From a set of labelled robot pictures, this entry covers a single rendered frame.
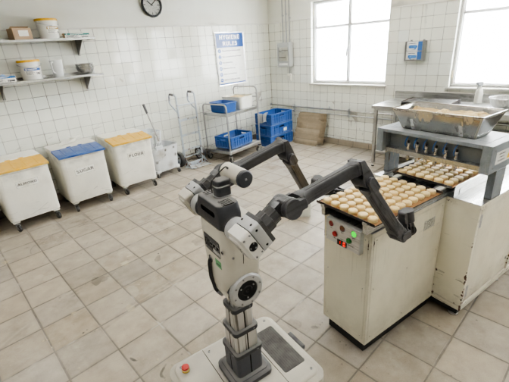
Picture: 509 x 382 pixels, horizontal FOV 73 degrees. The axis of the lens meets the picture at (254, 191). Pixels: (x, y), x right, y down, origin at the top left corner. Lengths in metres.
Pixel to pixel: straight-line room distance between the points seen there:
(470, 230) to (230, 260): 1.52
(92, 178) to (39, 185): 0.58
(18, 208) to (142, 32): 2.88
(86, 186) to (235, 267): 3.53
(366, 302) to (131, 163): 3.64
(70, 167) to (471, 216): 4.03
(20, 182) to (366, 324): 3.74
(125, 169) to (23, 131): 1.24
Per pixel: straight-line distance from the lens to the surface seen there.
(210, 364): 2.00
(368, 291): 2.05
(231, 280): 1.45
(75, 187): 4.70
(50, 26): 4.93
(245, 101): 5.89
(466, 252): 2.46
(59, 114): 5.19
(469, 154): 2.35
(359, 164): 1.42
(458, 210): 2.38
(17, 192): 4.55
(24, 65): 4.85
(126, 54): 5.51
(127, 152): 4.84
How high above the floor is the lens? 1.75
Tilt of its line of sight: 23 degrees down
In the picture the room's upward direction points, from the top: 4 degrees counter-clockwise
